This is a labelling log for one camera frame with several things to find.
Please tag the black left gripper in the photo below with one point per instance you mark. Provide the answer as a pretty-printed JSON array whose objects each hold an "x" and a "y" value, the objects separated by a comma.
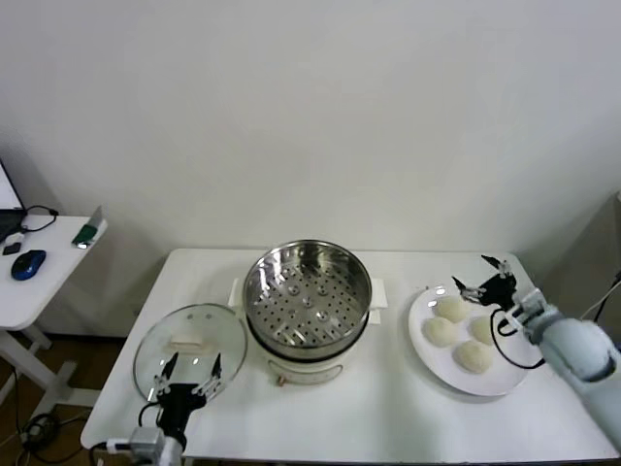
[{"x": 177, "y": 403}]

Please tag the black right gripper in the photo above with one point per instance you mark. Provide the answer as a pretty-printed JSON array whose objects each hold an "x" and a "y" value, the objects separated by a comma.
[{"x": 499, "y": 290}]

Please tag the white steamed baozi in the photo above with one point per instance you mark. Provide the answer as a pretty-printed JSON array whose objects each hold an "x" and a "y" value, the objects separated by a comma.
[
  {"x": 440, "y": 332},
  {"x": 481, "y": 330},
  {"x": 452, "y": 309},
  {"x": 472, "y": 356}
]

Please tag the round glass pot lid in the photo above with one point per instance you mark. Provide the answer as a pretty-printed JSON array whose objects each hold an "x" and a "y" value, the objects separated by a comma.
[{"x": 218, "y": 325}]

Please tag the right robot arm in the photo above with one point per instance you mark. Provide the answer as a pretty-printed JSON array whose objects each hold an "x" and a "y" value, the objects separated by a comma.
[{"x": 572, "y": 344}]

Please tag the perforated steel steamer basket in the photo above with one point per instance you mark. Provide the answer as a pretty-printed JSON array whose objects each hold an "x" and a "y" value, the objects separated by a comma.
[{"x": 254, "y": 286}]

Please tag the large white plate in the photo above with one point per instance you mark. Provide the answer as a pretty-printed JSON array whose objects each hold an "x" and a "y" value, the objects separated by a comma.
[{"x": 490, "y": 381}]

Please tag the cream electric cooking pot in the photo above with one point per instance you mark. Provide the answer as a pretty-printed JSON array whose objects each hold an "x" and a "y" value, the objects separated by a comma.
[{"x": 301, "y": 371}]

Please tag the green circuit board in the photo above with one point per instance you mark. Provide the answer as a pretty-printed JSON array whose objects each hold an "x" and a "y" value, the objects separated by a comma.
[{"x": 86, "y": 235}]

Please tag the white side desk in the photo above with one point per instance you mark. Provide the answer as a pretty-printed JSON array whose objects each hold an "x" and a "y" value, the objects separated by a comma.
[{"x": 48, "y": 272}]

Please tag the blue computer mouse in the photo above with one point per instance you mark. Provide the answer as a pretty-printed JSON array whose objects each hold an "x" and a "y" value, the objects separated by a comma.
[{"x": 28, "y": 264}]

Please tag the small black device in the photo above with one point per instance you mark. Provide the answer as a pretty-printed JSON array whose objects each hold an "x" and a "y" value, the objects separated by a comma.
[{"x": 11, "y": 249}]

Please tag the white plug adapter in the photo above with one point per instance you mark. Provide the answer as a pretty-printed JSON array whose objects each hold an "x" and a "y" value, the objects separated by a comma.
[{"x": 14, "y": 238}]

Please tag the black laptop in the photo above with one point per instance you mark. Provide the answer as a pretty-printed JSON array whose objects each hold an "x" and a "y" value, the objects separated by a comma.
[{"x": 7, "y": 221}]

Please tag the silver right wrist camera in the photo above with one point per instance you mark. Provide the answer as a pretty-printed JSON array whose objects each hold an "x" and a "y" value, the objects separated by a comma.
[{"x": 531, "y": 306}]

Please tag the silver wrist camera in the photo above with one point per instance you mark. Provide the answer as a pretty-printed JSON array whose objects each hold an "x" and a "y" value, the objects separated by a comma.
[
  {"x": 144, "y": 441},
  {"x": 531, "y": 306}
]

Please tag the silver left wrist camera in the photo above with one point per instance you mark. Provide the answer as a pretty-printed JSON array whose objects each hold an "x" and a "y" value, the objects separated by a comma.
[{"x": 144, "y": 441}]

